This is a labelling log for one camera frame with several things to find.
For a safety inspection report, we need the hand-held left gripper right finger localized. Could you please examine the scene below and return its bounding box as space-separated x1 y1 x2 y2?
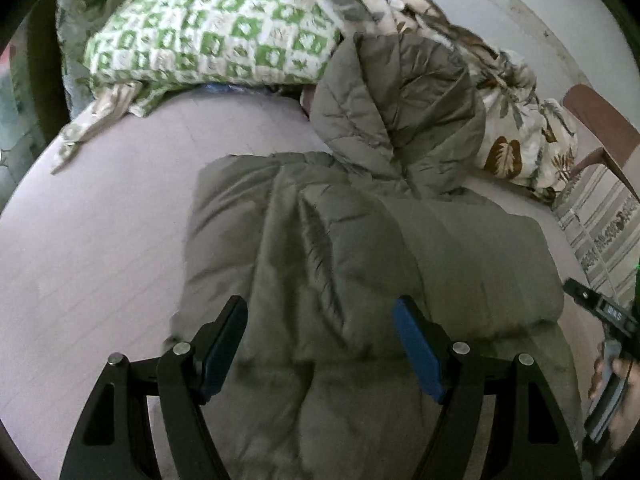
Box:
391 295 583 480

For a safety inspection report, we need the person's right hand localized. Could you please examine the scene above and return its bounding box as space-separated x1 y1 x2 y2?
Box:
589 356 640 461

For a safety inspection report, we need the blue plastic wrapper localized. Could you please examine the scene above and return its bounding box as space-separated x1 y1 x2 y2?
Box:
202 83 251 96

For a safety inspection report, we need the brown wooden chair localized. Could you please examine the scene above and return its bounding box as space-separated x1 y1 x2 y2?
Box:
562 84 640 191

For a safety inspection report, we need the green checkered pillow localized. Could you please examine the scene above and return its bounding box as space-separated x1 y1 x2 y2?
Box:
82 0 346 118

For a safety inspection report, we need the grey-green puffer jacket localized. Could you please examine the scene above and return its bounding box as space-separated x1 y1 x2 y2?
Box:
170 31 586 480

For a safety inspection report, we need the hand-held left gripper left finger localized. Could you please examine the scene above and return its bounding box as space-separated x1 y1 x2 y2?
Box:
59 296 249 480

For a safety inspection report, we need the pale leaf print pillow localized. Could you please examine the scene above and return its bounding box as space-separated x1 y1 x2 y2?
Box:
55 0 121 121

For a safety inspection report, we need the leaf print quilt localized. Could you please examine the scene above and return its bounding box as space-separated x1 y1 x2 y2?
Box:
210 0 581 206

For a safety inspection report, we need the beige crumpled cloth strip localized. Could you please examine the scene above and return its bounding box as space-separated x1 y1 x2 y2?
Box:
50 82 141 176

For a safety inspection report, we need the striped patterned cloth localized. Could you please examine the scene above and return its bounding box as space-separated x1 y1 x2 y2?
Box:
552 160 640 311

